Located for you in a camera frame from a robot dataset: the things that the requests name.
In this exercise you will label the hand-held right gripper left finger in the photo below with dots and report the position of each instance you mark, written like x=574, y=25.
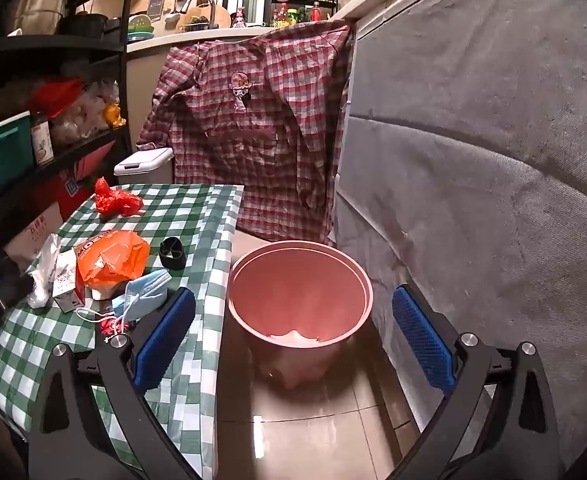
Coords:
x=163, y=335

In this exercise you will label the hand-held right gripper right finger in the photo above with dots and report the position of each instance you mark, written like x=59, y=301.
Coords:
x=423, y=340

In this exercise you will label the clear plastic wrapper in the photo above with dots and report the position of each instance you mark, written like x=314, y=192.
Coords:
x=40, y=280

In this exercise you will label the pink plastic bucket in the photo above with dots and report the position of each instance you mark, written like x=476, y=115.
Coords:
x=298, y=300

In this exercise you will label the blue face mask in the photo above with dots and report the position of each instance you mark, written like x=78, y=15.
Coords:
x=146, y=287

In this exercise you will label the red thread bundle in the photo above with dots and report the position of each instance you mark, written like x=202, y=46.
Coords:
x=108, y=325

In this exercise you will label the white sack with red print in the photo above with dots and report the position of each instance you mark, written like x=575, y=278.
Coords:
x=30, y=232

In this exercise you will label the white carton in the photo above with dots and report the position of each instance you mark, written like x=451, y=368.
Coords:
x=65, y=280

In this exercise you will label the orange plastic bag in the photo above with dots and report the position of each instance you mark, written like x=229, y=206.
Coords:
x=113, y=262

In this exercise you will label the red sack with blue square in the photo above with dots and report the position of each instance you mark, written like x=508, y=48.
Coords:
x=55, y=195

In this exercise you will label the green checked tablecloth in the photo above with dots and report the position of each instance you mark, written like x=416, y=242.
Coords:
x=193, y=220

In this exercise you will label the labelled jar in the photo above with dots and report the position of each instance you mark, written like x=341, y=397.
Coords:
x=41, y=142

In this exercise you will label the red cardboard sheet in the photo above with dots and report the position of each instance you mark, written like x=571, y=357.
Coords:
x=93, y=157

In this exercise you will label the white lidded bin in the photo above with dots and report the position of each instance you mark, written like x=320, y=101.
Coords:
x=143, y=160

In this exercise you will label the clear bag of food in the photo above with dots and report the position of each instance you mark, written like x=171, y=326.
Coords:
x=85, y=115

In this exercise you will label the grey fabric cover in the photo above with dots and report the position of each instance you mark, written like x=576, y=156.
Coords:
x=473, y=160

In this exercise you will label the large red plastic bag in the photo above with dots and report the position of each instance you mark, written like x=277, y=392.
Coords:
x=55, y=95

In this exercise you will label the red plaid shirt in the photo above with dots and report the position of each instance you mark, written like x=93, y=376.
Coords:
x=253, y=135

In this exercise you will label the black shelf rack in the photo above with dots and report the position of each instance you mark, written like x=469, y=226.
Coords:
x=48, y=45

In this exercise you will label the black pot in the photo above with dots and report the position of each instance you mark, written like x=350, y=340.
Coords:
x=83, y=25

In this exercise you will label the green bowls stack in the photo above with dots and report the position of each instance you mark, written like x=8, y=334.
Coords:
x=141, y=30

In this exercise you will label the white kitchen counter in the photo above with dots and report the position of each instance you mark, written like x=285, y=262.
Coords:
x=198, y=35

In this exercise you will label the metal grater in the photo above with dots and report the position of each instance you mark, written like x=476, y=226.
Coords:
x=159, y=2

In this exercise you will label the hanging ladle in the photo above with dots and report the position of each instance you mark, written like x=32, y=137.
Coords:
x=175, y=10

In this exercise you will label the wooden cutting board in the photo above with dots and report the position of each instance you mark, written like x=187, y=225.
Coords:
x=222, y=17

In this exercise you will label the pink doll figure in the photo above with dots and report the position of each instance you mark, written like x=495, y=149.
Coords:
x=238, y=17

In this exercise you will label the black spice rack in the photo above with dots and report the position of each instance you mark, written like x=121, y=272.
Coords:
x=303, y=7

